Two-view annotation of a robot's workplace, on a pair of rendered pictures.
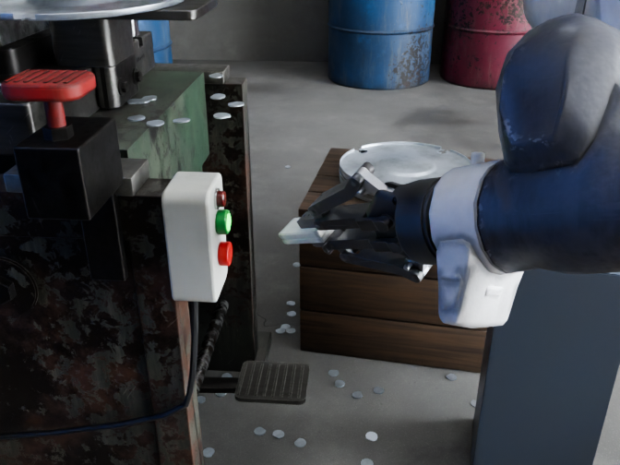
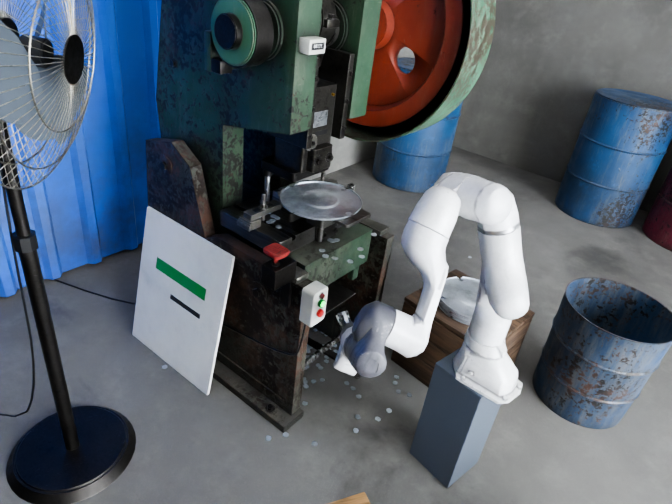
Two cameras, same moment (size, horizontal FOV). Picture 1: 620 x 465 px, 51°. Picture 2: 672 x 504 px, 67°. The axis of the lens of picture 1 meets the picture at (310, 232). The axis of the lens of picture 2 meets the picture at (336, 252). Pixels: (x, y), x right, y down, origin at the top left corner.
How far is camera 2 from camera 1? 1.00 m
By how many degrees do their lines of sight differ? 27
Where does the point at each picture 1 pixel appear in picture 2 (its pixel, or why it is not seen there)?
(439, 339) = not seen: hidden behind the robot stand
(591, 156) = (359, 342)
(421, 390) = not seen: hidden behind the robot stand
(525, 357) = (437, 406)
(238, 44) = (510, 154)
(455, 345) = not seen: hidden behind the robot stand
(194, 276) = (306, 316)
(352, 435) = (381, 406)
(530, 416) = (435, 433)
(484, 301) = (345, 365)
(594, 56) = (370, 318)
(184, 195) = (308, 291)
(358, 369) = (408, 381)
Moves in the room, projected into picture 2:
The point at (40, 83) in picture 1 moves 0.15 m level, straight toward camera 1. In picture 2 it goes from (271, 252) to (254, 279)
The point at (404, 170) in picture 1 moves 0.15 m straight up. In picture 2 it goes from (466, 299) to (476, 269)
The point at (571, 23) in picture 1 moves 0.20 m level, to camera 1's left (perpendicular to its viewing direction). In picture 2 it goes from (373, 306) to (308, 274)
